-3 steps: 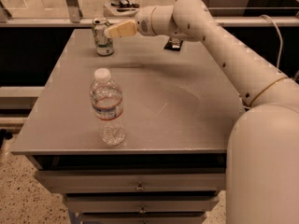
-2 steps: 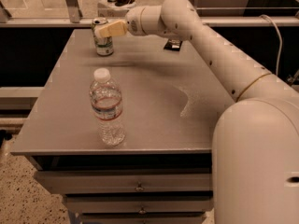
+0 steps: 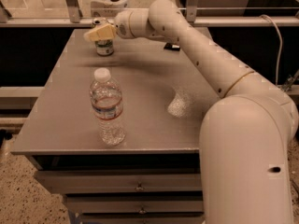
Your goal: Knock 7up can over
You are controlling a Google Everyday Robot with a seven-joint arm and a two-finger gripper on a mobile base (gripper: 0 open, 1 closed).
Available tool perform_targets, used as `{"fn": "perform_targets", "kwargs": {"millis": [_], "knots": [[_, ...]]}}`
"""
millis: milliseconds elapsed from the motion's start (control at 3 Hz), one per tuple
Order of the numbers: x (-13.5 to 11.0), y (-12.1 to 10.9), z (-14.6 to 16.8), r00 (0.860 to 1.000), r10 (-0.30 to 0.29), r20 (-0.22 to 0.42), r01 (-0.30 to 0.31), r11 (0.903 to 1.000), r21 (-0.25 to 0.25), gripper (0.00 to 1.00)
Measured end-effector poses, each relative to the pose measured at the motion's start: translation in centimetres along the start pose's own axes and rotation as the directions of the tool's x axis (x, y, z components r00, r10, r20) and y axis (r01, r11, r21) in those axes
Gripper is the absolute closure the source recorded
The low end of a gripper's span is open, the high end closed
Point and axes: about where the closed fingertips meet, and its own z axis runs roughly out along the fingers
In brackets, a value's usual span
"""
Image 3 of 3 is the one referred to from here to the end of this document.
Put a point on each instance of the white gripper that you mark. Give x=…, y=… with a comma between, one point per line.
x=121, y=24

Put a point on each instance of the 7up soda can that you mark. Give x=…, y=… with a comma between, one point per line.
x=103, y=47

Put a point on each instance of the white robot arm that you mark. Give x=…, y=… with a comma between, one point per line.
x=243, y=138

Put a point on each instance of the clear plastic water bottle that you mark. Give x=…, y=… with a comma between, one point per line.
x=106, y=101

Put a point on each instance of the grey drawer cabinet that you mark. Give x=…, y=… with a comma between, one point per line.
x=164, y=101

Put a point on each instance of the top drawer with knob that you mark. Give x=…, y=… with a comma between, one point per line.
x=120, y=181

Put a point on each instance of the drawer with knob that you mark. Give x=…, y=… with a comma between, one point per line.
x=135, y=204
x=120, y=181

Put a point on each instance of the middle drawer with knob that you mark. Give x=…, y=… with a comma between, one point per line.
x=135, y=204

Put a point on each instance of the bottom drawer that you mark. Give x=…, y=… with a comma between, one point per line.
x=142, y=219

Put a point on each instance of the metal railing frame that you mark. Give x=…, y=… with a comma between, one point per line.
x=9, y=19

